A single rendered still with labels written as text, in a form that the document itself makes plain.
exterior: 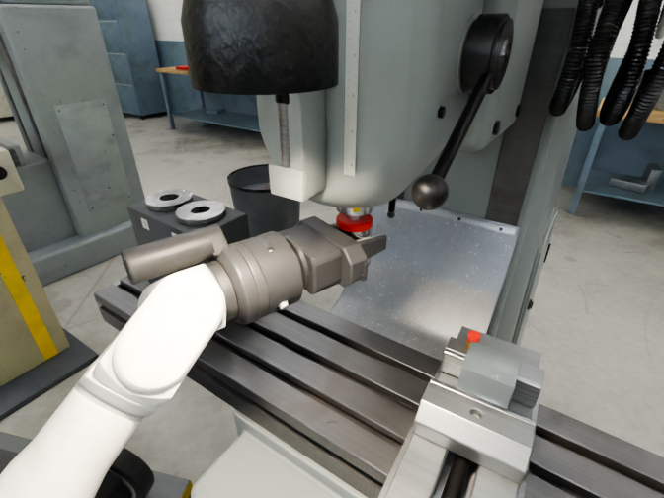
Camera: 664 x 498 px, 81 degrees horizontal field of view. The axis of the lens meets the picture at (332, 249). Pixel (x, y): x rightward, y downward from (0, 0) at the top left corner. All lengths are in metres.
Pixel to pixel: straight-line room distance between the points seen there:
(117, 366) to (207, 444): 1.49
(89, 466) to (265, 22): 0.35
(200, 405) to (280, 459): 1.27
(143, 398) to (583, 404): 2.00
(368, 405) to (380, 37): 0.49
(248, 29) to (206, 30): 0.02
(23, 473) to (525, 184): 0.77
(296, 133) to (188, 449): 1.62
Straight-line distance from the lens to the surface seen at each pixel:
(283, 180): 0.36
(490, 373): 0.51
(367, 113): 0.35
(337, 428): 0.61
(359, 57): 0.35
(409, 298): 0.86
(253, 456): 0.73
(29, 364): 2.42
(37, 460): 0.41
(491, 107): 0.51
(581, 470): 0.66
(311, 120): 0.35
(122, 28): 7.62
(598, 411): 2.19
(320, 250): 0.44
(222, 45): 0.18
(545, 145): 0.79
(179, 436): 1.89
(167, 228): 0.76
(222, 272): 0.40
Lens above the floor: 1.48
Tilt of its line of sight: 30 degrees down
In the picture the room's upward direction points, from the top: straight up
